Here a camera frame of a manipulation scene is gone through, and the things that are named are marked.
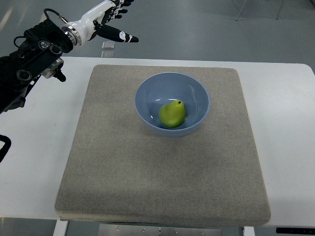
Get chair legs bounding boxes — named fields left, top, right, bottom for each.
left=235, top=0, right=284, bottom=22

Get lower floor outlet plate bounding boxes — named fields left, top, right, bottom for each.
left=101, top=51, right=115, bottom=58

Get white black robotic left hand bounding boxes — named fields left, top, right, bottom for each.
left=62, top=0, right=139, bottom=47

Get floor outlet plate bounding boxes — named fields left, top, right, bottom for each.
left=101, top=41, right=115, bottom=49
left=101, top=51, right=115, bottom=58

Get upper floor outlet plate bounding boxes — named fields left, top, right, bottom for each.
left=101, top=41, right=115, bottom=49

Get blue bowl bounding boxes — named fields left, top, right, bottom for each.
left=134, top=72, right=211, bottom=138

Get grey felt mat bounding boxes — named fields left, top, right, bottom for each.
left=55, top=65, right=271, bottom=228

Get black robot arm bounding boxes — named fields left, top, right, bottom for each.
left=0, top=8, right=74, bottom=113

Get green pear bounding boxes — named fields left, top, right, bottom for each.
left=158, top=100, right=186, bottom=128

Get black cable loop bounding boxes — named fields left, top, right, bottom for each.
left=0, top=134, right=12, bottom=163

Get metal base plate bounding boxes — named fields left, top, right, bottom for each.
left=98, top=224, right=222, bottom=236

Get black control panel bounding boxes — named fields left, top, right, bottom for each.
left=276, top=227, right=315, bottom=235

